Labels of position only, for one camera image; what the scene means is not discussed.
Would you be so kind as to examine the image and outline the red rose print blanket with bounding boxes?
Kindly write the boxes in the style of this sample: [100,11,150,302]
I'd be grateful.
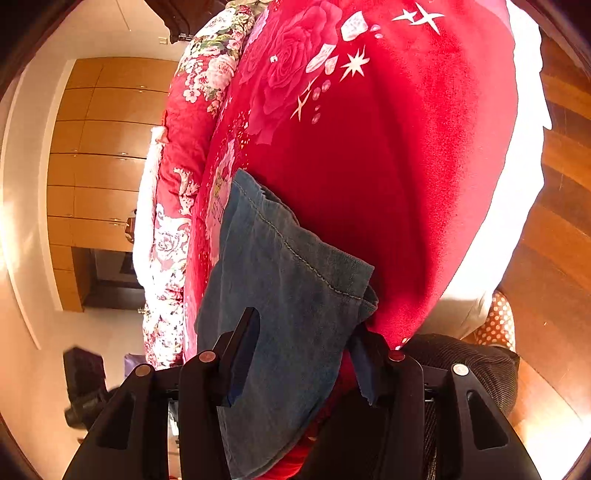
[182,0,520,480]

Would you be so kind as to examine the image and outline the light wooden wardrobe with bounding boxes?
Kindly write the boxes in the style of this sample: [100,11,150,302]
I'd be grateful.
[46,58,178,312]

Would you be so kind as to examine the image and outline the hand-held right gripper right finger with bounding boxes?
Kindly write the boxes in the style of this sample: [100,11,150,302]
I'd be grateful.
[348,330,543,480]

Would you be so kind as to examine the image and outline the blue denim pants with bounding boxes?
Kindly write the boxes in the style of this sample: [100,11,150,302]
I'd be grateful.
[194,168,379,480]

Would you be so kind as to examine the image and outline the white fleece blanket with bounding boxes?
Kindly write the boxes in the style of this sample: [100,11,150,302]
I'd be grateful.
[133,127,163,296]

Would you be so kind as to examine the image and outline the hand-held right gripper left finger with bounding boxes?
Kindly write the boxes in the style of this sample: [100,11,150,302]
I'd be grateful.
[62,307,262,480]

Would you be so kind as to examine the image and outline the orange polka dot cloth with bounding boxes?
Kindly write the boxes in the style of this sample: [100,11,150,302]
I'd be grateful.
[475,291,515,352]

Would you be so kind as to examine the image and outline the dark wooden headboard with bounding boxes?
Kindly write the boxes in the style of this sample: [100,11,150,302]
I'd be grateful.
[159,0,232,44]

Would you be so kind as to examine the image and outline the dark corduroy clothing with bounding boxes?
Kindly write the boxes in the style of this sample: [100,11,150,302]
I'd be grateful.
[406,333,520,416]

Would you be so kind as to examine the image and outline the floral patterned quilt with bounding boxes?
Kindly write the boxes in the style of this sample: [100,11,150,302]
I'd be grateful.
[141,0,269,370]

